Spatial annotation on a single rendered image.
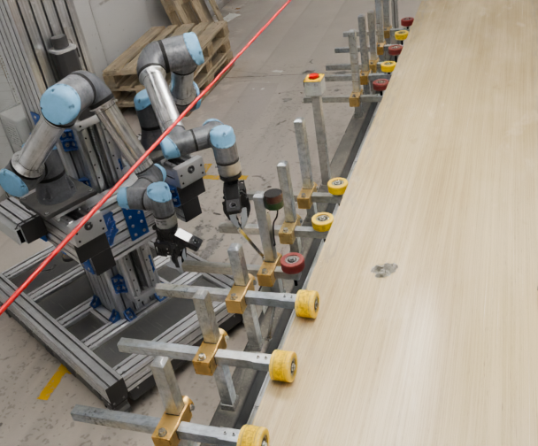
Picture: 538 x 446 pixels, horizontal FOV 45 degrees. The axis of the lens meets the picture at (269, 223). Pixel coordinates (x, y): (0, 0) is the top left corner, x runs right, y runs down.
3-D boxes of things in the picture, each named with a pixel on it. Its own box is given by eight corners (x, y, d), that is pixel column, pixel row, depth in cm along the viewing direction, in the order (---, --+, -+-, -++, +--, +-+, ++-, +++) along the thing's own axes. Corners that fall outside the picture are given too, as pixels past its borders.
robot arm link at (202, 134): (188, 123, 214) (195, 134, 205) (220, 113, 216) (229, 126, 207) (193, 144, 218) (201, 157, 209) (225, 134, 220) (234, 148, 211)
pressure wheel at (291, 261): (281, 291, 221) (276, 264, 215) (288, 276, 228) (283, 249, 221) (304, 293, 219) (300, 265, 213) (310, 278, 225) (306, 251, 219)
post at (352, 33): (355, 119, 350) (347, 30, 324) (357, 116, 353) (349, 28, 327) (361, 119, 349) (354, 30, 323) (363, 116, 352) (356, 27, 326)
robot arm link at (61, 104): (41, 185, 244) (103, 89, 211) (16, 207, 233) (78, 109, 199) (14, 164, 242) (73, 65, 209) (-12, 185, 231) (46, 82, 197)
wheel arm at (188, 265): (183, 273, 234) (180, 264, 232) (187, 267, 237) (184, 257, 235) (299, 282, 220) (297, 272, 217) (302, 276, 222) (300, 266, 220)
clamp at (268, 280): (258, 286, 222) (256, 274, 219) (270, 262, 232) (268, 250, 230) (274, 287, 220) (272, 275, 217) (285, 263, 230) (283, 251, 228)
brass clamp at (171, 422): (153, 449, 159) (148, 436, 156) (176, 406, 169) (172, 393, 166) (176, 454, 157) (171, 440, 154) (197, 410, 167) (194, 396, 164)
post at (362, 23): (364, 100, 370) (357, 15, 344) (365, 97, 372) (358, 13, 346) (370, 100, 369) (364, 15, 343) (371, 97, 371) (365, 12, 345)
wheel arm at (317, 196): (241, 202, 272) (239, 193, 270) (244, 197, 275) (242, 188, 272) (343, 205, 258) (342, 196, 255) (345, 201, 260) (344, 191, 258)
